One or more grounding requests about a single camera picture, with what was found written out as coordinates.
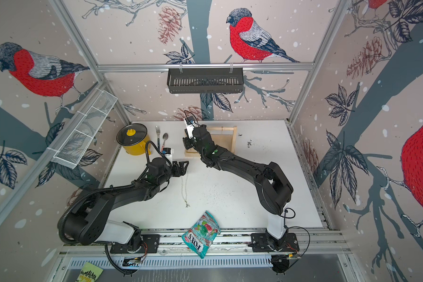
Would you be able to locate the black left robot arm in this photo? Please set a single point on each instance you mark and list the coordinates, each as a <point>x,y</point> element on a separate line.
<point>86,220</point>

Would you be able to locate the yellow pot with glass lid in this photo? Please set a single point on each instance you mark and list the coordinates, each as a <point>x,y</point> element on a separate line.
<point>133,138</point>

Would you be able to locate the yellow green paper packet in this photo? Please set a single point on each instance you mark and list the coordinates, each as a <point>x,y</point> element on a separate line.
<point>89,273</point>

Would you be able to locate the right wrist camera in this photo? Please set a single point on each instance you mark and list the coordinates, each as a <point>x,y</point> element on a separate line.
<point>191,123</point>

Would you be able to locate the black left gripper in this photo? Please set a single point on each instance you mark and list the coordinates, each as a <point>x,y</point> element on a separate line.
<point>182,171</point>

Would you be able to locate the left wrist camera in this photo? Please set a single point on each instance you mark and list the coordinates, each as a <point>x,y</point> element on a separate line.
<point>167,152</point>

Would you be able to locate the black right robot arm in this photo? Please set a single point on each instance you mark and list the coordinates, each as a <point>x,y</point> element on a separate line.
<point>273,188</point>

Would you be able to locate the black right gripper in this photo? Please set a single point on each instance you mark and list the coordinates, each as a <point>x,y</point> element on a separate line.
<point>188,143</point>

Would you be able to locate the white wire mesh shelf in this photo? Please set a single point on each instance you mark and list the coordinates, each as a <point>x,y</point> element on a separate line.
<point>75,150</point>

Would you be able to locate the black hanging wire basket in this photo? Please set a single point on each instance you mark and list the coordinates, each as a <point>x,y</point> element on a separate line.
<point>205,81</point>

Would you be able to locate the wooden jewelry display stand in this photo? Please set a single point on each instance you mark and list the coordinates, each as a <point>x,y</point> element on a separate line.
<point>222,136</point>

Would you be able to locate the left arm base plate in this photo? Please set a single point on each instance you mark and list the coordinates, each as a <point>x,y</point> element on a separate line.
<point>140,244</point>

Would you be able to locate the green Foxs candy bag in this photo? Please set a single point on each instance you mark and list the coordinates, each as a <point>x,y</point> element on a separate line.
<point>202,234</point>

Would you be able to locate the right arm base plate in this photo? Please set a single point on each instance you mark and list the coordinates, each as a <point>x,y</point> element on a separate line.
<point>264,242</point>

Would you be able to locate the fork with green handle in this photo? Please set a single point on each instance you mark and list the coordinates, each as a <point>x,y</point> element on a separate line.
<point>158,132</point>

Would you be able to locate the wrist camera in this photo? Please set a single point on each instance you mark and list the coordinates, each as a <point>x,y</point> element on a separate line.
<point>167,152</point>
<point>191,123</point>

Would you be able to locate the spoon with pink handle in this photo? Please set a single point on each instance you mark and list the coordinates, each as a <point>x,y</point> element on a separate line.
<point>165,138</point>

